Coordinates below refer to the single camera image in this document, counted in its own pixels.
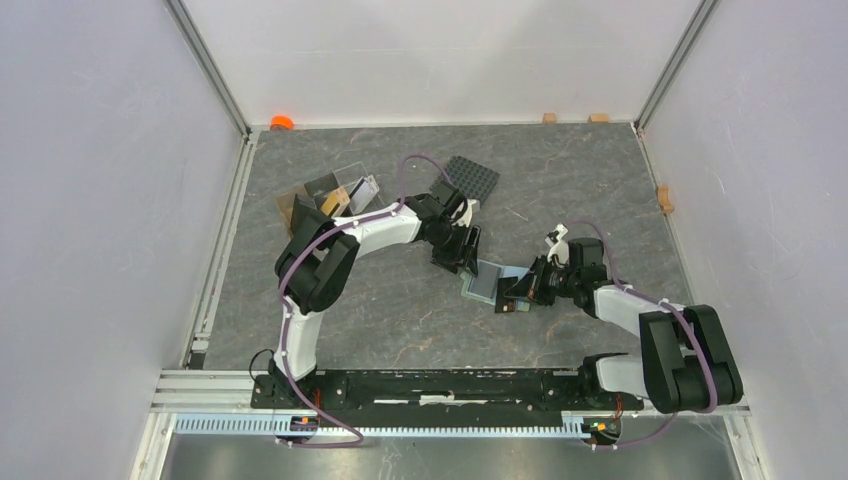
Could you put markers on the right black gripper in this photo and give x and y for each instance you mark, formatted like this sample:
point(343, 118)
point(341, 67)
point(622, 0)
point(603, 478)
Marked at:
point(531, 285)

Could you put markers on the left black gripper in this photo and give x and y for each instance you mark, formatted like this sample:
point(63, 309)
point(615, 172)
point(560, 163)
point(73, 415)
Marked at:
point(462, 256)

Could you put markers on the black credit card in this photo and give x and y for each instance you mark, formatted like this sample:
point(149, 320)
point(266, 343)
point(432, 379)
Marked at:
point(484, 284)
point(504, 301)

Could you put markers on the green card holder wallet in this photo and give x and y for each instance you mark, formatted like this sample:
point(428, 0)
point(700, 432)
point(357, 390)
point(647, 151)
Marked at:
point(508, 271)

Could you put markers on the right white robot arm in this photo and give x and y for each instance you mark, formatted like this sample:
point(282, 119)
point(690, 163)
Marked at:
point(684, 361)

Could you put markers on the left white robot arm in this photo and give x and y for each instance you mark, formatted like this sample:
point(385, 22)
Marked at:
point(315, 266)

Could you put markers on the gold credit card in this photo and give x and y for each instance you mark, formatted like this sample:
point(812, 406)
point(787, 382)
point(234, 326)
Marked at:
point(336, 203)

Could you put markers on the dark grey lego baseplate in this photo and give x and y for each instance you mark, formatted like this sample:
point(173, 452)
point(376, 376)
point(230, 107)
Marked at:
point(468, 181)

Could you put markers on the curved wooden block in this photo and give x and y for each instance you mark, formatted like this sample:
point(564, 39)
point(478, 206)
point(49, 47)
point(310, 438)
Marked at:
point(664, 199)

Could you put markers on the orange round cap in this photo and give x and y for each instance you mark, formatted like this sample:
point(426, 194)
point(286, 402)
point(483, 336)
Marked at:
point(281, 122)

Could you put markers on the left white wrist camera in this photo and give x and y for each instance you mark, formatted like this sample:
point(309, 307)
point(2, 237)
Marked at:
point(464, 214)

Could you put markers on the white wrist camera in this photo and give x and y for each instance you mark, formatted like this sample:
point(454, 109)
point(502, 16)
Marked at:
point(464, 214)
point(558, 242)

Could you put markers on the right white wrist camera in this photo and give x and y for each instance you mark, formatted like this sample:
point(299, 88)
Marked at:
point(558, 242)

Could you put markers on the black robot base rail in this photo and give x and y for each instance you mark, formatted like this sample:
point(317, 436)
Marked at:
point(452, 398)

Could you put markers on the right aluminium frame post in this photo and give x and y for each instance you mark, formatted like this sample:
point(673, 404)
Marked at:
point(678, 57)

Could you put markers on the aluminium frame post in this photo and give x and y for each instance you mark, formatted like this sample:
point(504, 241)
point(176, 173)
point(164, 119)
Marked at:
point(678, 57)
point(202, 54)

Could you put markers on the left aluminium frame post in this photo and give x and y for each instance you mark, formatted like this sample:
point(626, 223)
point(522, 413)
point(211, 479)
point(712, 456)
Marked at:
point(202, 54)

